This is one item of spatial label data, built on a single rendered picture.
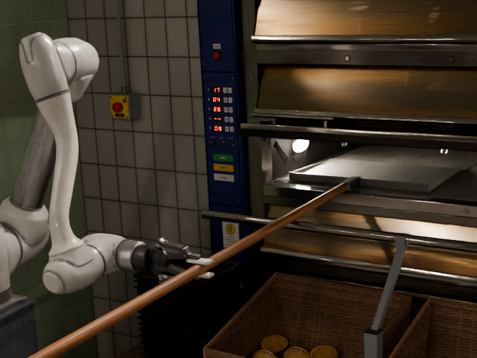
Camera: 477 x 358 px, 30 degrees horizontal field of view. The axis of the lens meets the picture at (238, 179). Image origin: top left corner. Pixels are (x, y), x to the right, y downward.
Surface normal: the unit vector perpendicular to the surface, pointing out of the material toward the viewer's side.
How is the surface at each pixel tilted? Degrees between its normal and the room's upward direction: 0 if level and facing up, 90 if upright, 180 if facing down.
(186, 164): 90
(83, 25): 90
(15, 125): 90
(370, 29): 70
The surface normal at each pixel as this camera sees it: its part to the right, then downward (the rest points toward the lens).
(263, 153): 0.84, 0.08
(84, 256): 0.74, -0.31
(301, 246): -0.52, -0.13
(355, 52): -0.54, 0.21
